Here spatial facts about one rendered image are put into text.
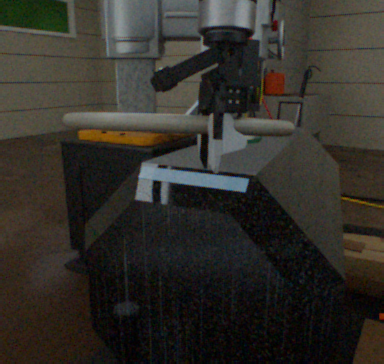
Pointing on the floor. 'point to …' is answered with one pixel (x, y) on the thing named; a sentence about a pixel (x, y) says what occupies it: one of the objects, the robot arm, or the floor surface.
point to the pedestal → (100, 179)
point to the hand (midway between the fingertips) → (206, 163)
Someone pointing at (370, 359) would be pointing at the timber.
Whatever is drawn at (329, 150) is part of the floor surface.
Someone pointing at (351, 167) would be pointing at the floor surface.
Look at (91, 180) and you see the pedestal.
